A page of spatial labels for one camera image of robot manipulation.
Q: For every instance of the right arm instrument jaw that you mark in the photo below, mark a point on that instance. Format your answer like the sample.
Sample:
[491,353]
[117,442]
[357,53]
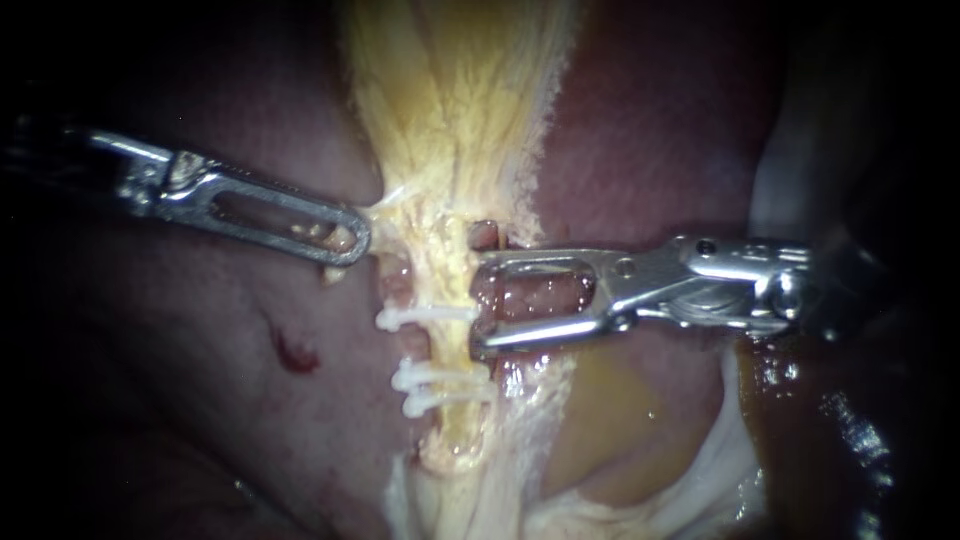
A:
[540,259]
[547,332]

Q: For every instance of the left arm instrument jaw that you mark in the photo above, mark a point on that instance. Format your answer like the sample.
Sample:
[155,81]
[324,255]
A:
[352,251]

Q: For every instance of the right arm instrument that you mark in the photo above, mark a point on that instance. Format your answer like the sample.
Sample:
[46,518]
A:
[720,289]

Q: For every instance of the left arm instrument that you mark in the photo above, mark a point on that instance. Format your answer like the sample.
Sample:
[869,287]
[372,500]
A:
[154,187]

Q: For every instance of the dark right arm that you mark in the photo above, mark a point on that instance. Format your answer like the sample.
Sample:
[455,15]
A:
[851,300]

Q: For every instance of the white clip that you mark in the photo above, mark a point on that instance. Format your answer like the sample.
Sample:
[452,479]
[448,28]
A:
[435,373]
[442,401]
[420,314]

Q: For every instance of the thin tube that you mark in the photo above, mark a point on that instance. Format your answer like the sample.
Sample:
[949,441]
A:
[450,345]

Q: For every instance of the dark red liver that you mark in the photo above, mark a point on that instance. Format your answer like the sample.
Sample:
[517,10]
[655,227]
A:
[187,315]

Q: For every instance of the pale fatty tissue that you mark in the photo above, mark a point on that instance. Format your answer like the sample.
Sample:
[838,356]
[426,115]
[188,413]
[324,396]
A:
[525,480]
[787,165]

